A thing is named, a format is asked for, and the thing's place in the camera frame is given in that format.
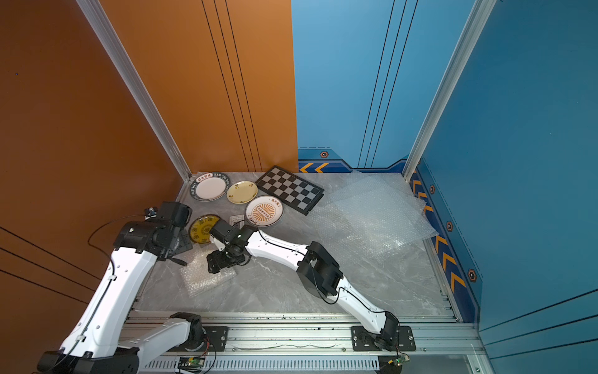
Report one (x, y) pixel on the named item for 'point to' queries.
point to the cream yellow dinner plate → (242, 192)
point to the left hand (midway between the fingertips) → (169, 244)
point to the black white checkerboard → (294, 191)
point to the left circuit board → (194, 364)
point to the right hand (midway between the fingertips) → (218, 266)
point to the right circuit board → (399, 360)
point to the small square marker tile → (236, 220)
